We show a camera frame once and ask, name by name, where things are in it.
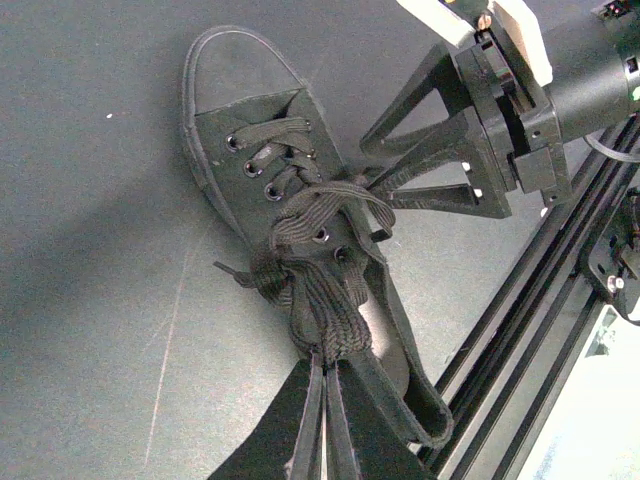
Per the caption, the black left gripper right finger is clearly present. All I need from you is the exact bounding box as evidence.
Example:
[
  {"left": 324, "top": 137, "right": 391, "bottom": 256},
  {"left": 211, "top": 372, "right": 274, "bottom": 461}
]
[{"left": 326, "top": 360, "right": 434, "bottom": 479}]

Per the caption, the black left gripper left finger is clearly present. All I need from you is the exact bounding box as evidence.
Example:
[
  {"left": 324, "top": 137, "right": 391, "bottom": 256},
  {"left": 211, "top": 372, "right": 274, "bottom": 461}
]
[{"left": 210, "top": 355, "right": 323, "bottom": 480}]

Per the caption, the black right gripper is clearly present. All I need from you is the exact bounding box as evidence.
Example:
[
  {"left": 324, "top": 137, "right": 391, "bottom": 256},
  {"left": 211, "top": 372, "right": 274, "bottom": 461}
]
[{"left": 360, "top": 24, "right": 572, "bottom": 219}]

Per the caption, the black shoelace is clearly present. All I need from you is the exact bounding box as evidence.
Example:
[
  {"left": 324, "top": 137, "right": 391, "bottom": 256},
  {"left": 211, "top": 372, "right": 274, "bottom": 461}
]
[{"left": 220, "top": 117, "right": 395, "bottom": 365}]

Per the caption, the black canvas shoe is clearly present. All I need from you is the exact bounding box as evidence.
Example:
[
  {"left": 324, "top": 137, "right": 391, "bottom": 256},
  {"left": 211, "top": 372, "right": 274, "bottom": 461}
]
[{"left": 181, "top": 26, "right": 453, "bottom": 447}]

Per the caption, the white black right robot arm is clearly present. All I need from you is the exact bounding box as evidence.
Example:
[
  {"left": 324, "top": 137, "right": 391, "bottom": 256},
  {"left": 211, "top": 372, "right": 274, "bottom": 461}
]
[{"left": 360, "top": 1, "right": 639, "bottom": 219}]

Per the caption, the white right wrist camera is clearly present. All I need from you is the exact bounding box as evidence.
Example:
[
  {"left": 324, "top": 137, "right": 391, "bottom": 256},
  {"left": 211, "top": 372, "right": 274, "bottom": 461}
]
[{"left": 397, "top": 0, "right": 553, "bottom": 86}]

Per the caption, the black front mounting rail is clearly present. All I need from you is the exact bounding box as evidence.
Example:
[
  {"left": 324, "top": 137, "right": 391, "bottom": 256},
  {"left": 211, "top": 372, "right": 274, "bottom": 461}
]
[{"left": 414, "top": 114, "right": 640, "bottom": 480}]

